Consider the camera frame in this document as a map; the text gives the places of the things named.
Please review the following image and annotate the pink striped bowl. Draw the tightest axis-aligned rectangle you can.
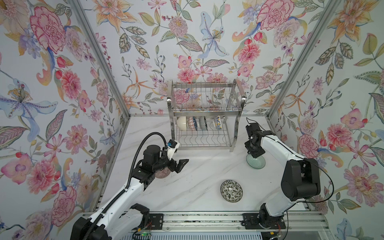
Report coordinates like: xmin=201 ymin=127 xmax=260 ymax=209
xmin=155 ymin=168 xmax=171 ymax=179

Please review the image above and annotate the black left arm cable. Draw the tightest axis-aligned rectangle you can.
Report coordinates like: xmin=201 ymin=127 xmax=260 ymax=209
xmin=82 ymin=131 xmax=168 ymax=240

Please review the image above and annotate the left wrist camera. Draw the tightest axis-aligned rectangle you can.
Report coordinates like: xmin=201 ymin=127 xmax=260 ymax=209
xmin=166 ymin=139 xmax=181 ymax=161

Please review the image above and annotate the stainless steel dish rack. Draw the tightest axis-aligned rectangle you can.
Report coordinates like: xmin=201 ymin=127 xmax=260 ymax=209
xmin=167 ymin=79 xmax=246 ymax=152

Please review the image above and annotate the pale green bowl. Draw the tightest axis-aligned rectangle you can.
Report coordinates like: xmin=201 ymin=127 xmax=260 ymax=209
xmin=246 ymin=154 xmax=266 ymax=170

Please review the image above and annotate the cream white bowl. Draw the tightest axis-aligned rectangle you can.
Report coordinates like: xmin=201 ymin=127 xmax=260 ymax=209
xmin=177 ymin=116 xmax=188 ymax=132

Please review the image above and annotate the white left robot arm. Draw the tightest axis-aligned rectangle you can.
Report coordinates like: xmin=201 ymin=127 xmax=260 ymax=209
xmin=70 ymin=140 xmax=188 ymax=240

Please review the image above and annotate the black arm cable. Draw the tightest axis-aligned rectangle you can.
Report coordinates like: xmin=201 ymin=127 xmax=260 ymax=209
xmin=82 ymin=131 xmax=168 ymax=240
xmin=245 ymin=117 xmax=335 ymax=240

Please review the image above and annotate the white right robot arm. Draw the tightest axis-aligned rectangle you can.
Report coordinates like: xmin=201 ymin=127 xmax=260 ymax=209
xmin=245 ymin=122 xmax=321 ymax=229

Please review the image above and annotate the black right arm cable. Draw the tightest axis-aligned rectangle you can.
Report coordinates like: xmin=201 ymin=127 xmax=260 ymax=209
xmin=245 ymin=117 xmax=335 ymax=240

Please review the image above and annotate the dark petal pattern bowl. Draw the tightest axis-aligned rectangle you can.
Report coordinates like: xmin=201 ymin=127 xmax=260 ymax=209
xmin=199 ymin=116 xmax=208 ymax=131

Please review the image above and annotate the black white floral bowl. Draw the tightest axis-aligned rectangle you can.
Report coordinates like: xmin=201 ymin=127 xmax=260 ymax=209
xmin=220 ymin=180 xmax=244 ymax=203

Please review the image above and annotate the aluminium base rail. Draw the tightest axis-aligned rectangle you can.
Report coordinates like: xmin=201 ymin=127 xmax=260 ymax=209
xmin=80 ymin=210 xmax=331 ymax=233

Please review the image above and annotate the blue geometric red bowl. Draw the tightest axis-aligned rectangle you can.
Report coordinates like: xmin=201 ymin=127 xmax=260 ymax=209
xmin=188 ymin=117 xmax=198 ymax=131

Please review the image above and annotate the blue yellow patterned bowl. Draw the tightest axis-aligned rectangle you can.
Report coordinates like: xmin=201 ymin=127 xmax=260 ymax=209
xmin=213 ymin=116 xmax=223 ymax=131

